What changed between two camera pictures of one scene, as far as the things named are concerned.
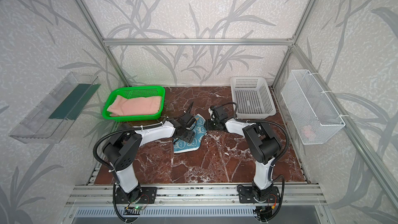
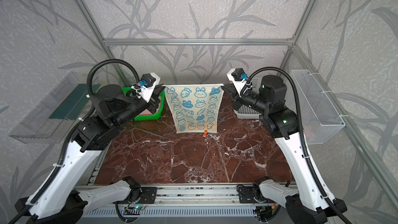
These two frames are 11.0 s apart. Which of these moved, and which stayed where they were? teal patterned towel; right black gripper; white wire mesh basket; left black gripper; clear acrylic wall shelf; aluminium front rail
Moved: right black gripper; left black gripper; teal patterned towel
Stayed: white wire mesh basket; clear acrylic wall shelf; aluminium front rail
